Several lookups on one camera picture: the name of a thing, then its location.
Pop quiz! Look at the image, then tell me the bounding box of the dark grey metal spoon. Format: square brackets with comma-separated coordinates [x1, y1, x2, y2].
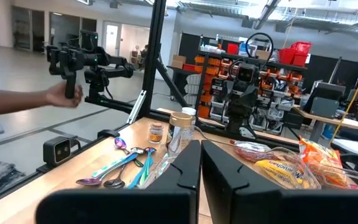
[103, 164, 131, 190]

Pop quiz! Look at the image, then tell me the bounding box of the red box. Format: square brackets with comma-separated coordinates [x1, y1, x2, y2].
[227, 42, 240, 56]

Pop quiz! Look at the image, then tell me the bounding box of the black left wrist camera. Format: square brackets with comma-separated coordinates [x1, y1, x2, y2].
[236, 62, 257, 84]

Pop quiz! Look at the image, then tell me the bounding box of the purple spoon teal handle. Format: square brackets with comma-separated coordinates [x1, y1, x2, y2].
[75, 151, 139, 187]

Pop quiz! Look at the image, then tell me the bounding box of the black table-level camera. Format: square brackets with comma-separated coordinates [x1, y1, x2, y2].
[42, 136, 73, 166]

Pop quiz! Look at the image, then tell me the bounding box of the small clear plastic bin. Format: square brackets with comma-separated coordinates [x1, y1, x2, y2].
[137, 124, 322, 190]

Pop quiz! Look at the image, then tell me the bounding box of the black aluminium frame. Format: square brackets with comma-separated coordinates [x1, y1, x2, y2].
[0, 0, 301, 211]

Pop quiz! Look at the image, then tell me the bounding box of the orange instant noodle packet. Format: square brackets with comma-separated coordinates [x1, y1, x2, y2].
[298, 136, 352, 188]

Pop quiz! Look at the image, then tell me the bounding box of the grey monitor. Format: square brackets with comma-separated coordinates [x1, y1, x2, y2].
[303, 81, 347, 119]

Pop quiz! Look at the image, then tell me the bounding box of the red plastic crate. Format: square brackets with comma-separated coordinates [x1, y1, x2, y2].
[290, 40, 313, 55]
[292, 54, 308, 68]
[278, 48, 295, 65]

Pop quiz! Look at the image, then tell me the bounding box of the black storage shelf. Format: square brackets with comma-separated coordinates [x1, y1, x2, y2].
[194, 32, 309, 133]

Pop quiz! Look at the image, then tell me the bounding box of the silver-red noodle packet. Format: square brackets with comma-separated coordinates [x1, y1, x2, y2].
[230, 139, 281, 163]

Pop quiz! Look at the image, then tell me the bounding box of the yellow instant noodle packet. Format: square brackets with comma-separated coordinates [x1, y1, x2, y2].
[254, 159, 310, 190]

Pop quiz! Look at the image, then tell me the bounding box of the yellow cable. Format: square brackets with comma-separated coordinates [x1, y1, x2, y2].
[328, 45, 358, 147]

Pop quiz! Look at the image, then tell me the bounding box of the person's forearm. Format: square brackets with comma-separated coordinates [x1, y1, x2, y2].
[0, 86, 48, 117]

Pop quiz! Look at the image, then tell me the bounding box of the silver metal bracket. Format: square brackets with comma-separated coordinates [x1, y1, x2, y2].
[126, 90, 147, 124]

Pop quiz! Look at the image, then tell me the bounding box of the small cork-lid jar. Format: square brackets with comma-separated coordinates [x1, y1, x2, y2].
[148, 122, 164, 145]

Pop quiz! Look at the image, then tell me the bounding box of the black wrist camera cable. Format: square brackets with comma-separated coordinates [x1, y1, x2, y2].
[228, 32, 275, 82]

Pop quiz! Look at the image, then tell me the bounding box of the person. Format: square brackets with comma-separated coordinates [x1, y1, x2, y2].
[138, 44, 150, 68]

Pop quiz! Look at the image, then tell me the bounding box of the person's hand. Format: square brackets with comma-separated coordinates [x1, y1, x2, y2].
[44, 81, 84, 109]

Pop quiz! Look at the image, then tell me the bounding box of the white-lid spice jar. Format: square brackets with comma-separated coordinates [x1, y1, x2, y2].
[181, 106, 198, 125]

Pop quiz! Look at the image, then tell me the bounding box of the large clear plastic bin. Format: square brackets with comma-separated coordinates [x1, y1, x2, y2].
[303, 157, 358, 191]

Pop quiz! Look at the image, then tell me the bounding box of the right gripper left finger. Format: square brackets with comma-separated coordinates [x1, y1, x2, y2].
[35, 139, 202, 224]

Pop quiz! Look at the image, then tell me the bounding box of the cardboard box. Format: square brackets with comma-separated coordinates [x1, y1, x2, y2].
[170, 54, 187, 70]

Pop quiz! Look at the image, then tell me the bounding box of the wooden desk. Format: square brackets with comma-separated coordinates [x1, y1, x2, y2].
[293, 105, 358, 142]

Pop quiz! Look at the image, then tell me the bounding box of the large tan-lid spice jar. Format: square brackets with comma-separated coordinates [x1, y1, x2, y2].
[165, 111, 195, 158]

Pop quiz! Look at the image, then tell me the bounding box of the black chair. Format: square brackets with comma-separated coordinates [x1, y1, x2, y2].
[340, 153, 358, 175]

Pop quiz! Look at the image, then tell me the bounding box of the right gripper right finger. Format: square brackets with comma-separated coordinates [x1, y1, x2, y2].
[201, 139, 358, 224]

